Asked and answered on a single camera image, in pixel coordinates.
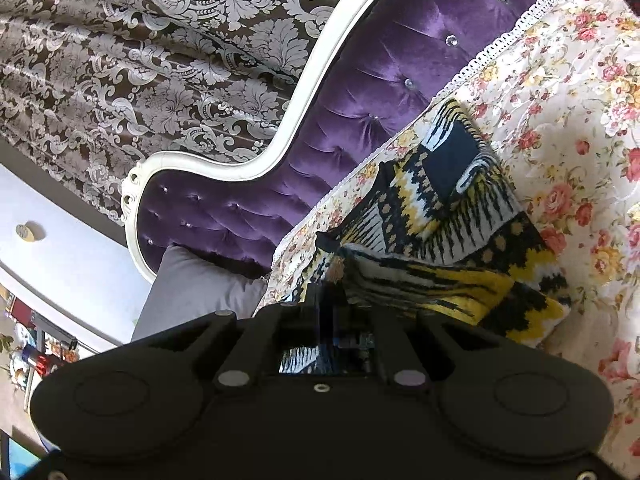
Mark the grey pillow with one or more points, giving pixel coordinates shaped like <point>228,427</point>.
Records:
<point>200,290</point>

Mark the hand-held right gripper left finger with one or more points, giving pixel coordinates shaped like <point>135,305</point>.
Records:
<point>324,320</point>

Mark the yellow navy patterned knit sweater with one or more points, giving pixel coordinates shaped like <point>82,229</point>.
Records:
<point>450,240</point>

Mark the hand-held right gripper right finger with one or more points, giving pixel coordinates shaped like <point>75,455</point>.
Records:
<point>345,322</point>

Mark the brown silver damask curtain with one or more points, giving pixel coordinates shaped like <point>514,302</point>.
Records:
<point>125,60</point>

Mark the small round light fixture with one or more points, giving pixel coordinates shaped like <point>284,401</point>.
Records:
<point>23,230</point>

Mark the floral bedspread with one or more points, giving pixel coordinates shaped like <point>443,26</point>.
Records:
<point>575,110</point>

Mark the purple tufted sofa white frame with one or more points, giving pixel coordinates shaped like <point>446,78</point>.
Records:
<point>375,85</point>

